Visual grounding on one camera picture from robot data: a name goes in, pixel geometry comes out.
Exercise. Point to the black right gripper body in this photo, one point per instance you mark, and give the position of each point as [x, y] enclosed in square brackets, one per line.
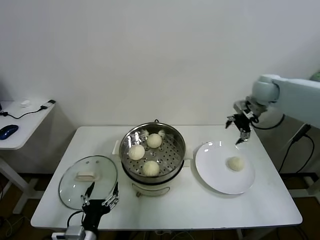
[243, 122]

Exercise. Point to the white side table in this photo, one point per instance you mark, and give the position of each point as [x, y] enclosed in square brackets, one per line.
[313, 187]

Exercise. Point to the white side desk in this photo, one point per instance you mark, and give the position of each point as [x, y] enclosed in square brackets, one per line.
[25, 130]

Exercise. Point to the stainless steel steamer basket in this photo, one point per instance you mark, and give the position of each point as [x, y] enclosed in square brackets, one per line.
[170, 150]

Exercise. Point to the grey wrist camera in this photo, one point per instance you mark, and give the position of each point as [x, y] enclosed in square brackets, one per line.
[74, 233]
[240, 105]

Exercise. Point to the mint green appliance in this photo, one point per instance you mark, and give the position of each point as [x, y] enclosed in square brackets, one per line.
[316, 76]

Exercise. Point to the white steamed baozi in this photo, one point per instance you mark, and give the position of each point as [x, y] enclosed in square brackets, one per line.
[235, 164]
[154, 140]
[136, 152]
[151, 168]

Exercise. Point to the steel steamer pot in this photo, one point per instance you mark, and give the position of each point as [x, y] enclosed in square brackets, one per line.
[150, 187]

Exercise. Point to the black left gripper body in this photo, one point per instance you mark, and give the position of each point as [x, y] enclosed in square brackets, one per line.
[93, 210]

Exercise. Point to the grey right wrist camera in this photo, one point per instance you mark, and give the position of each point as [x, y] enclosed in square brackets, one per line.
[240, 105]

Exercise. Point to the white round plate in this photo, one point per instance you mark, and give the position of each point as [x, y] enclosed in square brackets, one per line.
[212, 170]

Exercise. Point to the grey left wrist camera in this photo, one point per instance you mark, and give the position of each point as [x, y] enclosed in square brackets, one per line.
[74, 233]

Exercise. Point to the blue computer mouse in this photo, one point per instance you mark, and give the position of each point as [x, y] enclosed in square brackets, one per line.
[8, 131]

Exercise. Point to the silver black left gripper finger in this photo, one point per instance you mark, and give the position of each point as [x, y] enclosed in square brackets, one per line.
[115, 197]
[88, 195]

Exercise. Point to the pale right robot arm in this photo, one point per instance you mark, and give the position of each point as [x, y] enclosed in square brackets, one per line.
[295, 97]

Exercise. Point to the small white desk object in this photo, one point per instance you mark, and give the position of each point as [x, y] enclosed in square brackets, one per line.
[25, 103]

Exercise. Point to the small black grey adapter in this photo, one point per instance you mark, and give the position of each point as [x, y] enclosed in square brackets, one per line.
[51, 101]

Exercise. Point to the dark monitor edge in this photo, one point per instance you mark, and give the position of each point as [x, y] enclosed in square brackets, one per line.
[0, 105]

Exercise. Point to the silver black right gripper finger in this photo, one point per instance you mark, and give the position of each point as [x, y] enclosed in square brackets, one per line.
[244, 136]
[229, 119]

